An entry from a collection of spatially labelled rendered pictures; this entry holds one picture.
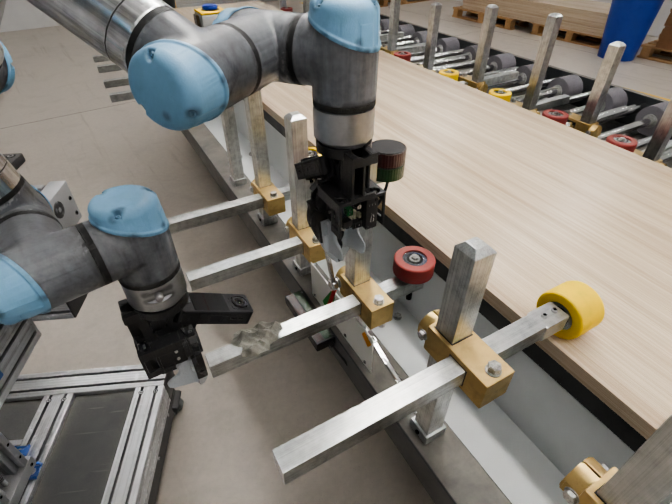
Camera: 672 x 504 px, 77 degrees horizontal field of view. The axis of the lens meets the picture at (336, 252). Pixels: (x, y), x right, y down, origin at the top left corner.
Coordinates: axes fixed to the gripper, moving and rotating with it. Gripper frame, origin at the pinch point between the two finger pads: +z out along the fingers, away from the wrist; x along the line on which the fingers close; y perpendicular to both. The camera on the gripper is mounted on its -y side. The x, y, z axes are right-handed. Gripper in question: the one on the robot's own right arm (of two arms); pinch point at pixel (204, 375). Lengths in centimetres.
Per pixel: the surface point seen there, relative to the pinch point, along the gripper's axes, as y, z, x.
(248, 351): -7.5, -4.4, 2.5
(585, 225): -82, -7, 9
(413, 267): -40.6, -8.0, 2.4
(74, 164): 29, 83, -284
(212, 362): -1.8, -3.4, 0.9
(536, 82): -140, -11, -54
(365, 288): -31.9, -4.3, -0.4
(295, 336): -16.1, -2.0, 1.7
